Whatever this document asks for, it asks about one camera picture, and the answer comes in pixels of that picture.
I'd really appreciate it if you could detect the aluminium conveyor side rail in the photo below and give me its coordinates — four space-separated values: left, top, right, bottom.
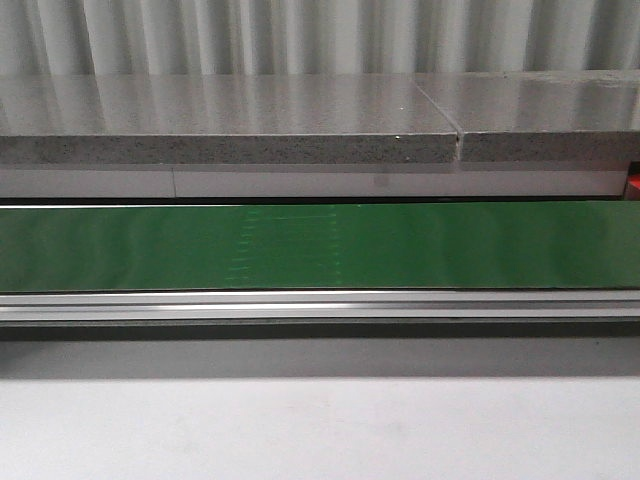
1 290 639 327

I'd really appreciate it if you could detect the grey granite slab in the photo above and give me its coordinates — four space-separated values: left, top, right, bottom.
1 75 457 165
414 70 639 167

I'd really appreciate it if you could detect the green conveyor belt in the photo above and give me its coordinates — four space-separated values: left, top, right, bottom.
1 201 639 293

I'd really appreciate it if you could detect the grey granite slab left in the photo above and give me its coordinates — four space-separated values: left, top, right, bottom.
1 75 457 165

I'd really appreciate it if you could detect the white pleated curtain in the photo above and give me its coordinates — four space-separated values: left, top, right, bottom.
1 1 639 75

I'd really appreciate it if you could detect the grey granite slab right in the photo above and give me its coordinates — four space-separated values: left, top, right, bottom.
414 70 639 167

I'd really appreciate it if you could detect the red plastic tray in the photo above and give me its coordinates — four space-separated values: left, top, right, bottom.
625 174 640 201

